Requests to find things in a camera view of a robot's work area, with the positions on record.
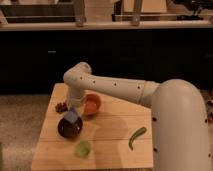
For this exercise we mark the orange bowl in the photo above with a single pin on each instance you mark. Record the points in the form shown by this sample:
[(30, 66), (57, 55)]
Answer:
[(92, 105)]

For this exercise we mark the dark grape bunch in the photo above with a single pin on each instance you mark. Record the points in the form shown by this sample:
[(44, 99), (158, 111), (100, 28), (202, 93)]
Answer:
[(61, 107)]

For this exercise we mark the blue sponge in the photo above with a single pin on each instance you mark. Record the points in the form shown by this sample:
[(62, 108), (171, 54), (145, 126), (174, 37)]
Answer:
[(72, 116)]

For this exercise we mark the dark counter cabinet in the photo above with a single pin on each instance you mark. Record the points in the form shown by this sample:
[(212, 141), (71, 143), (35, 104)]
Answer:
[(34, 57)]

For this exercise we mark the green cup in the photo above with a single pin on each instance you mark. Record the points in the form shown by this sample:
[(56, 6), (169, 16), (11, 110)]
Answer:
[(82, 149)]

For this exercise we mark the metal post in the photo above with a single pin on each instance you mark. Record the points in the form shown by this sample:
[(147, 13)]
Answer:
[(79, 11), (136, 12)]

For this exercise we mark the green chili pepper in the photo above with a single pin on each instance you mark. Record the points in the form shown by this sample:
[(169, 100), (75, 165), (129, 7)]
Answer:
[(135, 135)]

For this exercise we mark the wooden table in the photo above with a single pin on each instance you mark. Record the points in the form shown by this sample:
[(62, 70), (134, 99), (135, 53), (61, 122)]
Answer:
[(108, 134)]

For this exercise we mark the purple bowl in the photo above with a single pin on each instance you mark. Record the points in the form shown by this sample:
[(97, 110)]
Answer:
[(70, 127)]

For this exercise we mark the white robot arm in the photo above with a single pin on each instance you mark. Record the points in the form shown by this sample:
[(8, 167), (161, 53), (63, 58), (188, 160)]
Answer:
[(180, 132)]

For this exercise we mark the metal post right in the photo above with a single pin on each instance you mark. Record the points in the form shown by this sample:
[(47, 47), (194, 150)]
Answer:
[(136, 12)]

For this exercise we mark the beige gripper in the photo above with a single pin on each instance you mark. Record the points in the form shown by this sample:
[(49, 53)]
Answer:
[(74, 105)]

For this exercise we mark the metal post left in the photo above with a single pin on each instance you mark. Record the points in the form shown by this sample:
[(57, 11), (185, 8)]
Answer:
[(79, 11)]

